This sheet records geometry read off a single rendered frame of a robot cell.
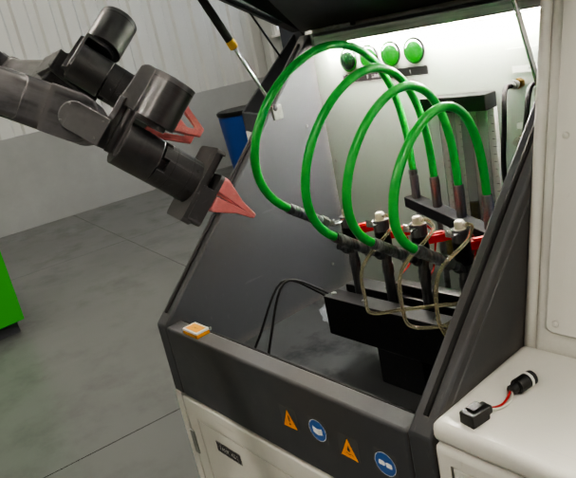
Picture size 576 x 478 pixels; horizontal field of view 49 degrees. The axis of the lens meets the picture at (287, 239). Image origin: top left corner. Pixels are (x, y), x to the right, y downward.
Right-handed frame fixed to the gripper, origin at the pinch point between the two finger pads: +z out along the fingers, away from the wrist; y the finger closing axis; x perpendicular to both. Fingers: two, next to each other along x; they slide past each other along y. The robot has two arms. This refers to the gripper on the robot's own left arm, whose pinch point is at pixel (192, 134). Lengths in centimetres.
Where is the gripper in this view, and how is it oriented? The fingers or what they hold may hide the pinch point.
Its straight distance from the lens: 98.1
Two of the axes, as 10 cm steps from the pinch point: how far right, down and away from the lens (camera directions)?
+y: -4.2, 0.5, 9.1
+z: 8.1, 4.8, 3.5
